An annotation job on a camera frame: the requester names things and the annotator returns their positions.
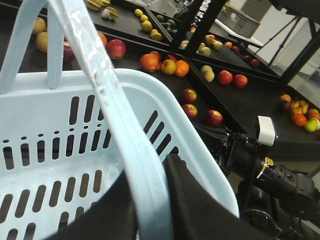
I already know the dark red apple near yellow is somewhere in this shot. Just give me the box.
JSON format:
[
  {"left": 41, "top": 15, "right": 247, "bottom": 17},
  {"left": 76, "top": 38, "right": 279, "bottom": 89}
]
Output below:
[{"left": 63, "top": 41, "right": 75, "bottom": 62}]

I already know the front red apple upper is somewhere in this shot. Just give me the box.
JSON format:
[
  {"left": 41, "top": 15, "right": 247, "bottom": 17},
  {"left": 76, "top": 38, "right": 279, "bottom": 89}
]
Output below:
[{"left": 180, "top": 88, "right": 197, "bottom": 104}]

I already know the black wooden fruit display table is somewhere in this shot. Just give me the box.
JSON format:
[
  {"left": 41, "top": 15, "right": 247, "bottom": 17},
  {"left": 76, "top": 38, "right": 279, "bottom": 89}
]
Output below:
[{"left": 0, "top": 4, "right": 248, "bottom": 136}]

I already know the starfruit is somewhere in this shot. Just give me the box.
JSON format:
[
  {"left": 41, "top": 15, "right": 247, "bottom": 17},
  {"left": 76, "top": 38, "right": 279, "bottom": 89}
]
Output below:
[
  {"left": 104, "top": 6, "right": 119, "bottom": 20},
  {"left": 86, "top": 0, "right": 104, "bottom": 11}
]

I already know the rightmost orange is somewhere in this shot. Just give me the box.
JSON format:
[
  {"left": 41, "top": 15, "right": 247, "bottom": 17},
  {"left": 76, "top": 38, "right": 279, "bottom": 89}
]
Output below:
[{"left": 175, "top": 60, "right": 190, "bottom": 77}]

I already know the front lemon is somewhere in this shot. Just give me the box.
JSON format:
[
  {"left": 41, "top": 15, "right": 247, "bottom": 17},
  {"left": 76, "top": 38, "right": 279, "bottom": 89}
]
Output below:
[{"left": 150, "top": 32, "right": 163, "bottom": 42}]

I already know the large lemon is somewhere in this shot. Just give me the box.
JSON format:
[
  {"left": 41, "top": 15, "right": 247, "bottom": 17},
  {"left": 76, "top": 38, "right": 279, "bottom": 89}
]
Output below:
[{"left": 141, "top": 20, "right": 153, "bottom": 33}]

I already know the orange right of pair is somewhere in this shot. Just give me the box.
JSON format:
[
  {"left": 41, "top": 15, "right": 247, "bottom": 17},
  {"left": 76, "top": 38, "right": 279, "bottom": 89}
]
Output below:
[{"left": 97, "top": 31, "right": 108, "bottom": 47}]

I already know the white garlic bulb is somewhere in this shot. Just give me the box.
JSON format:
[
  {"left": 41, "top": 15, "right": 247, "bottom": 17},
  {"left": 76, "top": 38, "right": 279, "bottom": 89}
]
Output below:
[{"left": 101, "top": 9, "right": 112, "bottom": 20}]

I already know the black upright post right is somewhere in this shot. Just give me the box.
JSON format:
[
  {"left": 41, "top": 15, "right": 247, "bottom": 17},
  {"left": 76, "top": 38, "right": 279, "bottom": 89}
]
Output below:
[{"left": 184, "top": 0, "right": 227, "bottom": 57}]

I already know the big red apple by oranges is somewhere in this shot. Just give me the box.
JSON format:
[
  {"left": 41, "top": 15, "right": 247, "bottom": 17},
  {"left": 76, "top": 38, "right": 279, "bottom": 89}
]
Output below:
[{"left": 106, "top": 39, "right": 127, "bottom": 60}]

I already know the starfruit right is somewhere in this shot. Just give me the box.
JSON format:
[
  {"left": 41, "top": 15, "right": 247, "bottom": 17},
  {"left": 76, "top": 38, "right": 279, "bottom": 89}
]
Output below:
[{"left": 104, "top": 6, "right": 119, "bottom": 20}]

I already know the red bell pepper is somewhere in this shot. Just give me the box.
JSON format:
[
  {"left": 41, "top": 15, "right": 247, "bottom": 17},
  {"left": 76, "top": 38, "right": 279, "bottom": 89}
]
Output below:
[{"left": 165, "top": 54, "right": 177, "bottom": 62}]

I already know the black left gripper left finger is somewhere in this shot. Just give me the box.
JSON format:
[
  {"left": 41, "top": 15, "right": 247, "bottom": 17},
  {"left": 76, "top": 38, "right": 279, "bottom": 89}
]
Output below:
[{"left": 47, "top": 172, "right": 138, "bottom": 240}]

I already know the starfruit left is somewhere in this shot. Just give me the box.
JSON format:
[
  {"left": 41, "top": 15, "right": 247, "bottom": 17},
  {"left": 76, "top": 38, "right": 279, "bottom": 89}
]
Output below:
[{"left": 86, "top": 0, "right": 104, "bottom": 11}]

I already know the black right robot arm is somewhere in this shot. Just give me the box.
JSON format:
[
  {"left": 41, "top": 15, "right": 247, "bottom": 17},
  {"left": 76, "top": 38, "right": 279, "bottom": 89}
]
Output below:
[{"left": 193, "top": 123, "right": 320, "bottom": 240}]

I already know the light blue plastic basket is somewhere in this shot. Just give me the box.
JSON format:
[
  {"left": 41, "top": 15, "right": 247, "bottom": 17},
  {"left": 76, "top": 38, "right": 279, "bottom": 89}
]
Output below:
[{"left": 0, "top": 4, "right": 239, "bottom": 240}]

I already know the yellow apple lower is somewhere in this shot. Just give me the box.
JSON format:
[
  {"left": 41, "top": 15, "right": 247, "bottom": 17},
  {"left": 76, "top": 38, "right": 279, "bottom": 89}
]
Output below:
[{"left": 35, "top": 31, "right": 48, "bottom": 53}]

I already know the front red apple left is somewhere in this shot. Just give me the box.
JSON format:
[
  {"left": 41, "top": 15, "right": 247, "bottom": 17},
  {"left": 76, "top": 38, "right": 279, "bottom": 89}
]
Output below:
[{"left": 182, "top": 103, "right": 198, "bottom": 120}]

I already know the yellow apple in right cluster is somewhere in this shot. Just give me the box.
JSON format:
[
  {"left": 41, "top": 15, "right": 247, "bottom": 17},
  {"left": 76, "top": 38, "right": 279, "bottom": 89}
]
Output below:
[{"left": 161, "top": 59, "right": 176, "bottom": 75}]

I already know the yellow apple upper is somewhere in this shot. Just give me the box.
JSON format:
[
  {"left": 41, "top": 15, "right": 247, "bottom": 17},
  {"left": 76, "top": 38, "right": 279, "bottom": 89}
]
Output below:
[{"left": 32, "top": 17, "right": 47, "bottom": 35}]

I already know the front red apple right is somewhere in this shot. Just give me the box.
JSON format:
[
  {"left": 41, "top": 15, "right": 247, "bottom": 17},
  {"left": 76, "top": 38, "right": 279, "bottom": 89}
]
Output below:
[{"left": 203, "top": 109, "right": 223, "bottom": 128}]

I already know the red apple in right cluster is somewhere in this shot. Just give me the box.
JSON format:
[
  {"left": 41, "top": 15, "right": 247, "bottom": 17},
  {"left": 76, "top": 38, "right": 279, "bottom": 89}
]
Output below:
[{"left": 150, "top": 51, "right": 162, "bottom": 62}]

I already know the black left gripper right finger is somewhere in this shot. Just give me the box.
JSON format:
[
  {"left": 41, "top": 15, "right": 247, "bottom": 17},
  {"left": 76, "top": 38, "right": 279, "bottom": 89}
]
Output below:
[{"left": 163, "top": 153, "right": 271, "bottom": 240}]

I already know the orange in right cluster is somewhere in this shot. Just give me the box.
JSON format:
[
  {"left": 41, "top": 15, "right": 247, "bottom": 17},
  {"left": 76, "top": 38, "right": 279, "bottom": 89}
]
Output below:
[{"left": 139, "top": 53, "right": 159, "bottom": 73}]

